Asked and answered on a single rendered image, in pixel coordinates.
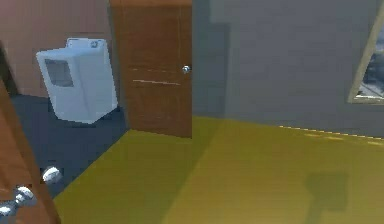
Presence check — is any grey framed window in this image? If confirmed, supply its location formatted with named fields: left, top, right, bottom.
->
left=347, top=0, right=384, bottom=105

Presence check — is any white clothes dryer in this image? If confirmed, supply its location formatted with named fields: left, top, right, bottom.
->
left=35, top=37, right=119, bottom=125

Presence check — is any brown wooden room door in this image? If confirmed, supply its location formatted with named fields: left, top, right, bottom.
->
left=0, top=78, right=62, bottom=224
left=108, top=0, right=193, bottom=139

